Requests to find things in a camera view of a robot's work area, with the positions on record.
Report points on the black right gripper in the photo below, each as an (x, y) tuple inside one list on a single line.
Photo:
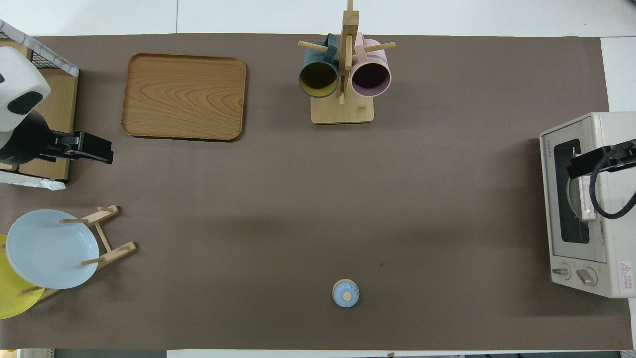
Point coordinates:
[(596, 160)]

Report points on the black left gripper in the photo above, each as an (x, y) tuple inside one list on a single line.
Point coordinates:
[(89, 143)]

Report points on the beige toaster oven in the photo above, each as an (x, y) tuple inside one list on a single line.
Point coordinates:
[(608, 278)]

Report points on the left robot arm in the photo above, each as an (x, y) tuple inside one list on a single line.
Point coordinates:
[(20, 84)]

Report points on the crumpled white cloth piece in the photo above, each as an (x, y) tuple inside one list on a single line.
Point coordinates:
[(30, 181)]

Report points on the wooden plate rack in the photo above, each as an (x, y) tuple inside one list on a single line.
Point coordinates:
[(112, 251)]

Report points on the wooden serving tray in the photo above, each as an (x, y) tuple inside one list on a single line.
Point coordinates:
[(184, 97)]

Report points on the light blue plate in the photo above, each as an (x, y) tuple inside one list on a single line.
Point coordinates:
[(49, 248)]

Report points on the white checked cloth liner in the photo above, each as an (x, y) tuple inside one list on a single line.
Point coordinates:
[(39, 48)]

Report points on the yellow plate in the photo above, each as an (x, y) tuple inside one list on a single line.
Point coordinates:
[(10, 298)]

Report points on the brown table mat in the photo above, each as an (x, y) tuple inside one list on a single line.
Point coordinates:
[(298, 199)]

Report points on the dark teal mug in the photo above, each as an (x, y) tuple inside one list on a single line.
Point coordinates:
[(318, 79)]

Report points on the pink mug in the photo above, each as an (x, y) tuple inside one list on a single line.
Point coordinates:
[(370, 79)]

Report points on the wooden mug tree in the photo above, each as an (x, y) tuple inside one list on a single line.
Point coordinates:
[(343, 112)]

